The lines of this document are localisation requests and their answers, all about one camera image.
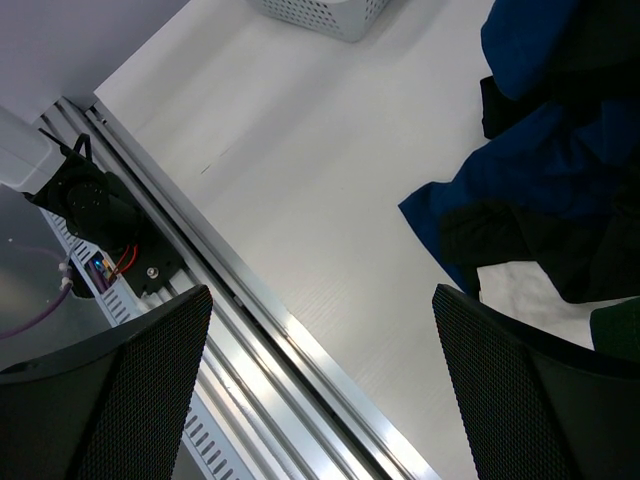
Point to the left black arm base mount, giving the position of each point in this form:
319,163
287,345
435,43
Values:
149,264

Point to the white plastic basket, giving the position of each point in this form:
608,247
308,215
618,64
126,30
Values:
347,20

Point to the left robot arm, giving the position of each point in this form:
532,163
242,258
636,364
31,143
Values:
64,180

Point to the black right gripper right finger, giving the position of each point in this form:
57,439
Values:
535,406

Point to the blue t-shirt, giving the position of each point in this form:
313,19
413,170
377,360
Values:
553,66

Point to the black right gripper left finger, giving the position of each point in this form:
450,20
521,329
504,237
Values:
31,418

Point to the black t-shirt middle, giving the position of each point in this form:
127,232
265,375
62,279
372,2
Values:
585,262

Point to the left small circuit board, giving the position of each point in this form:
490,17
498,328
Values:
101,272

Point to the white perforated cable duct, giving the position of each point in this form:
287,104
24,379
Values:
133,390

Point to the aluminium rail frame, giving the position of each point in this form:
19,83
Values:
263,408

